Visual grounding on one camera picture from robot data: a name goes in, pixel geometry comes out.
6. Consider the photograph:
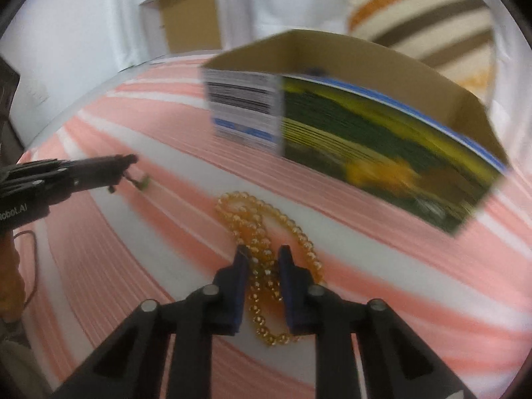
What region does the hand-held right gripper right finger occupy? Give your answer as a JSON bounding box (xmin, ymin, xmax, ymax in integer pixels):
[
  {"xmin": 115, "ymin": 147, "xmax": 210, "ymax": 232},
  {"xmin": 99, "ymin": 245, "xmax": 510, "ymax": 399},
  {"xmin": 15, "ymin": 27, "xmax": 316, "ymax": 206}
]
[{"xmin": 278, "ymin": 244, "xmax": 478, "ymax": 399}]

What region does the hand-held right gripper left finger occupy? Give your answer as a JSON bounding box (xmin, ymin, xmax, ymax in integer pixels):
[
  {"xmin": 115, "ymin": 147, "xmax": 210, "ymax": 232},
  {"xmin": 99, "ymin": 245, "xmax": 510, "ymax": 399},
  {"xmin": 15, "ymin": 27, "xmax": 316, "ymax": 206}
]
[{"xmin": 50, "ymin": 244, "xmax": 252, "ymax": 399}]

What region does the person's left hand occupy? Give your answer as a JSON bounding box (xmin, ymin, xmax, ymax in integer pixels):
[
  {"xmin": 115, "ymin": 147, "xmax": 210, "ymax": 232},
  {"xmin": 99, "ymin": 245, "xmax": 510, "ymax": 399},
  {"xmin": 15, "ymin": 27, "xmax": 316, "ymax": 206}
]
[{"xmin": 0, "ymin": 233, "xmax": 23, "ymax": 321}]

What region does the pink striped bed sheet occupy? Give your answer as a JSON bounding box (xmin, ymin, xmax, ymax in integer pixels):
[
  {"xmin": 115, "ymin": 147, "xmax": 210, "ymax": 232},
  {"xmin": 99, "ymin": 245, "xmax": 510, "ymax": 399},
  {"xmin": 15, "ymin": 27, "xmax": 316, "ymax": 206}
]
[{"xmin": 17, "ymin": 52, "xmax": 532, "ymax": 399}]

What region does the thin cable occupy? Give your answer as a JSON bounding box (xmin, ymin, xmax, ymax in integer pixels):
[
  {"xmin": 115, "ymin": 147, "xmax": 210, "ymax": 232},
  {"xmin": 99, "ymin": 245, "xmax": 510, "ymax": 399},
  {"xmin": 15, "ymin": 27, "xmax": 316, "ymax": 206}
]
[{"xmin": 12, "ymin": 228, "xmax": 40, "ymax": 308}]

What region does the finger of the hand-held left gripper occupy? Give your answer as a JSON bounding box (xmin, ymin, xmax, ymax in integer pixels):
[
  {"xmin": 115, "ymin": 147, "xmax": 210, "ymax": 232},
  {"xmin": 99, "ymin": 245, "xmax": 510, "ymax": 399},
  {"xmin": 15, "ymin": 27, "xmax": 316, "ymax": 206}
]
[
  {"xmin": 8, "ymin": 155, "xmax": 139, "ymax": 176},
  {"xmin": 0, "ymin": 166, "xmax": 126, "ymax": 205}
]

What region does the amber bead necklace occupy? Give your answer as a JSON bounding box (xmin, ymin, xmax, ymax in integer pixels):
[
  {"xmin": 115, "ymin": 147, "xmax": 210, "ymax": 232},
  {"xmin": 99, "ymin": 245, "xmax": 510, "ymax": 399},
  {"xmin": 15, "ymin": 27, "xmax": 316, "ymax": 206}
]
[{"xmin": 215, "ymin": 191, "xmax": 326, "ymax": 346}]

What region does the striped pillow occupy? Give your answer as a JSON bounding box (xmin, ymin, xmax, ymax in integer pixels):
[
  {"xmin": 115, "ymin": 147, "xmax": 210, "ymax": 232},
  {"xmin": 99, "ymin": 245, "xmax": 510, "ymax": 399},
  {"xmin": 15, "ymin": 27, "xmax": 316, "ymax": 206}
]
[{"xmin": 343, "ymin": 0, "xmax": 499, "ymax": 100}]

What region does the printed cardboard box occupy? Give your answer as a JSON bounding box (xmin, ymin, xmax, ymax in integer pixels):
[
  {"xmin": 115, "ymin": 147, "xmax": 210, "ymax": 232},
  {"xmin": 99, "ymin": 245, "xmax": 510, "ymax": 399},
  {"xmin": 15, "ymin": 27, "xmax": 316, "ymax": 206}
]
[{"xmin": 201, "ymin": 29, "xmax": 511, "ymax": 239}]

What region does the brown cabinet door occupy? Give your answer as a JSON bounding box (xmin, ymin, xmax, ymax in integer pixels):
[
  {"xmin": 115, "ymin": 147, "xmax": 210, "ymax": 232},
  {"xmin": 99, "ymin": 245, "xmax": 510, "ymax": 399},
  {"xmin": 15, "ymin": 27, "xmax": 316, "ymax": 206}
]
[{"xmin": 139, "ymin": 0, "xmax": 223, "ymax": 57}]

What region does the white curtain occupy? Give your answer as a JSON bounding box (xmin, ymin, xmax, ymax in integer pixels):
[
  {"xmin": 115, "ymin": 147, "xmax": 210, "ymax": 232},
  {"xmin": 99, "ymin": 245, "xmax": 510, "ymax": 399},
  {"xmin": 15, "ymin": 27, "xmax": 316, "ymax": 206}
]
[{"xmin": 214, "ymin": 0, "xmax": 347, "ymax": 48}]

